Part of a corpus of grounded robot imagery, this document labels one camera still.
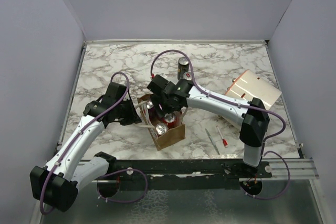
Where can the black beverage can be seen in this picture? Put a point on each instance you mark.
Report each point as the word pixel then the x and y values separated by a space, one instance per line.
pixel 183 67

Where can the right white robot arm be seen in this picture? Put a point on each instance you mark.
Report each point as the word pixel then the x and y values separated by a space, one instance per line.
pixel 251 117

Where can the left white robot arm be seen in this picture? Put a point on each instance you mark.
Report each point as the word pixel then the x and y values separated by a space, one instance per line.
pixel 58 183

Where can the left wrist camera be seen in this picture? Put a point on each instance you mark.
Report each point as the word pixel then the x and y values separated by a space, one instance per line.
pixel 113 93

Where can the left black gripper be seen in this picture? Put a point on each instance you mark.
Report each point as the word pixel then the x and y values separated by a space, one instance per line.
pixel 134 118

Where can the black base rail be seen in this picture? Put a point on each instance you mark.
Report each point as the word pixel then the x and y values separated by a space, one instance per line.
pixel 183 174

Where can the silver red beverage can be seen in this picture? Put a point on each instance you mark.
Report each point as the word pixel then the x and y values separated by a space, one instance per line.
pixel 188 76

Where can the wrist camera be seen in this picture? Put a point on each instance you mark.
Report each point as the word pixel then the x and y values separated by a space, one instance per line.
pixel 157 84
pixel 113 93

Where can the red cola can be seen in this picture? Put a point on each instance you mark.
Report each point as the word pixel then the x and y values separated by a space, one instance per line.
pixel 172 120

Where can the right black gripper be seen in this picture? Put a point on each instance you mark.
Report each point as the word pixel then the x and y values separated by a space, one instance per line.
pixel 160 108

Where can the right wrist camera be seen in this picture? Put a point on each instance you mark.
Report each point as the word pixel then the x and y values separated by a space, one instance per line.
pixel 157 84

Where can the white cylindrical container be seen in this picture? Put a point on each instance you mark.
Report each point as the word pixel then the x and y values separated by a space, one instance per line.
pixel 249 85

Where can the red white marker pen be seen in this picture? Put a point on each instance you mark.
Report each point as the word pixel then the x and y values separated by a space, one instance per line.
pixel 222 137

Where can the brown canvas bag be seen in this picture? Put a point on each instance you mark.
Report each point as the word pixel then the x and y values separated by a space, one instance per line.
pixel 171 137

